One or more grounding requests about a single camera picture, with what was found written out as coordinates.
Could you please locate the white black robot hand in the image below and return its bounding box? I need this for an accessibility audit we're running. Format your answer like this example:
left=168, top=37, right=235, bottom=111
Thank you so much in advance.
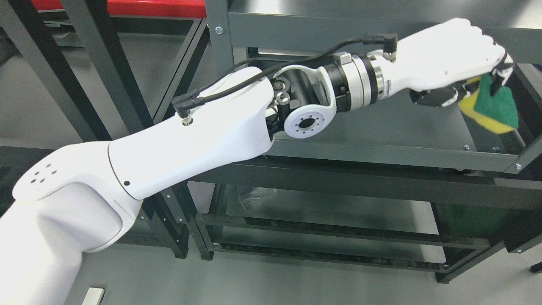
left=371, top=18, right=514, bottom=107

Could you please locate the green yellow sponge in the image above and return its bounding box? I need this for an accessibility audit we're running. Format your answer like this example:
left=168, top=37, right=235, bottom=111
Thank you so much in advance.
left=458, top=75, right=519, bottom=134

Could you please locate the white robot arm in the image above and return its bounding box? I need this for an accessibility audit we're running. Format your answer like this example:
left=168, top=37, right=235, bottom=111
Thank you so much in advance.
left=1, top=54, right=374, bottom=305

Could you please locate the grey metal shelf cart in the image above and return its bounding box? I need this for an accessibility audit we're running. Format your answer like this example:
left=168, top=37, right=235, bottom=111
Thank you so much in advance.
left=205, top=0, right=541, bottom=174

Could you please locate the black metal shelf rack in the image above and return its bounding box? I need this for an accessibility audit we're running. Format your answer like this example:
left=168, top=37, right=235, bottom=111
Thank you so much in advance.
left=0, top=0, right=542, bottom=284

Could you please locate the red box on rack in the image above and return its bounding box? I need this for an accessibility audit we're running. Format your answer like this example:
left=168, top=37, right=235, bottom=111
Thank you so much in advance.
left=61, top=0, right=207, bottom=18

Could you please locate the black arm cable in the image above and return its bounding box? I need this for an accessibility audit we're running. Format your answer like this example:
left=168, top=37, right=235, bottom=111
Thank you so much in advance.
left=171, top=33, right=398, bottom=125

